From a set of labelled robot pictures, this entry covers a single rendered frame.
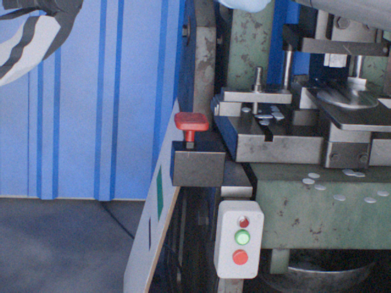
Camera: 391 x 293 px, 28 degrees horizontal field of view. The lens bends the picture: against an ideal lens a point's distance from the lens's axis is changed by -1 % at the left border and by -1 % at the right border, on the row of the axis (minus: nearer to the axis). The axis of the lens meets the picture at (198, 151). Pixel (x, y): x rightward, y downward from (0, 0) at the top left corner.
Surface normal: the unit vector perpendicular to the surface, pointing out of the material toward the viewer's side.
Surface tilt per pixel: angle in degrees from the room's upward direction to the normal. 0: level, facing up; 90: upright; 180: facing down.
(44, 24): 78
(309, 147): 90
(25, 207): 0
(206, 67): 74
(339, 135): 90
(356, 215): 90
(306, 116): 90
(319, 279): 105
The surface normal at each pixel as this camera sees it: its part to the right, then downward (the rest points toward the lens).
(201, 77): 0.15, 0.06
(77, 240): 0.07, -0.94
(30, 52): 0.86, 0.04
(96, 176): -0.72, 0.18
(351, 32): 0.13, 0.34
